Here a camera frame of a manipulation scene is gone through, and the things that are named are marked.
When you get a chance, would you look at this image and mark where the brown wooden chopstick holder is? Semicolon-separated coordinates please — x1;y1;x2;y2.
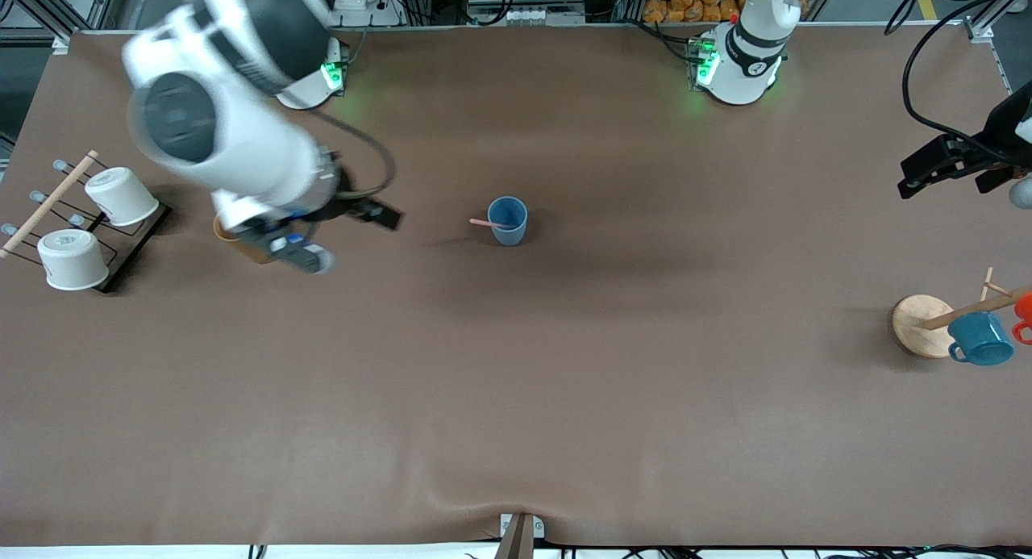
212;211;277;266

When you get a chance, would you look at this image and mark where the teal ceramic mug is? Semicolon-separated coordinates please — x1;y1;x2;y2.
947;311;1015;367

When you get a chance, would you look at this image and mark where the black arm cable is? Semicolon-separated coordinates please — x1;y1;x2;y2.
884;0;1018;145
310;110;398;202

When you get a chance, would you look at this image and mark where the aluminium frame post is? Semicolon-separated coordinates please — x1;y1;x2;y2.
966;0;1032;42
0;0;122;44

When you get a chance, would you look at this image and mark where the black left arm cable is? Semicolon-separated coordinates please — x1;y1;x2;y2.
884;0;1018;145

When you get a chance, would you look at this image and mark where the white paper cup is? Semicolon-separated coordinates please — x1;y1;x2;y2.
37;229;110;291
85;167;160;227

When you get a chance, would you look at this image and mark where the black wire cup rack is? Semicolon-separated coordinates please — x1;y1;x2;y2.
0;160;173;294

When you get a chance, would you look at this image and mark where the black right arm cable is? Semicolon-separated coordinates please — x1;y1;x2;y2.
310;110;398;202

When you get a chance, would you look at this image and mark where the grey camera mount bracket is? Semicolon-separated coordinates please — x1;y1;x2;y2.
493;513;546;559

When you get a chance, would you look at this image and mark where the blue plastic cup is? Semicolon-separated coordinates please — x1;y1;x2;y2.
488;196;529;247

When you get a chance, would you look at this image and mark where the wooden rack rod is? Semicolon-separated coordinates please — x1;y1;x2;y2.
0;150;100;260

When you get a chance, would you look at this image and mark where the orange bread pile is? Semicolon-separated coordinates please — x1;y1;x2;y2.
643;0;808;24

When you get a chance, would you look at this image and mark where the wooden mug tree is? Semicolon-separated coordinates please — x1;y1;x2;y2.
891;267;1032;360

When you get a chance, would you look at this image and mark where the white power strip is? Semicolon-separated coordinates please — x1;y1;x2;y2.
322;0;406;27

